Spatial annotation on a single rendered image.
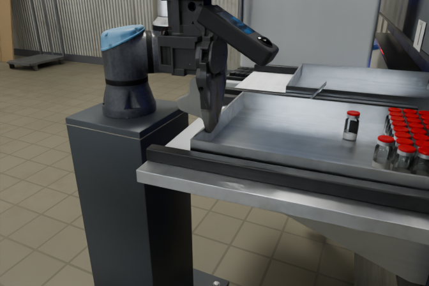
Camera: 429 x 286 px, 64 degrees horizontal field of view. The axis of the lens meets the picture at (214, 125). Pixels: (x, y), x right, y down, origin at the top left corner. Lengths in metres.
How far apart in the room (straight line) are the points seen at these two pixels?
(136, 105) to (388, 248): 0.67
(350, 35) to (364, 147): 0.81
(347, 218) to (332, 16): 1.01
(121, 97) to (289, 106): 0.46
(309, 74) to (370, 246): 0.59
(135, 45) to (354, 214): 0.68
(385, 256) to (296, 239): 1.22
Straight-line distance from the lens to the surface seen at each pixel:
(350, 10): 1.34
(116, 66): 0.93
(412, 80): 1.04
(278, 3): 1.38
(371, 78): 1.03
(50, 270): 1.72
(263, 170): 0.45
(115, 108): 0.95
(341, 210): 0.43
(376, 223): 0.43
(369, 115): 0.70
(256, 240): 1.72
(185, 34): 0.50
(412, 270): 0.58
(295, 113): 0.70
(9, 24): 6.44
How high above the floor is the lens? 1.12
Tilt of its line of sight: 22 degrees down
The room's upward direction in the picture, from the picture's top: straight up
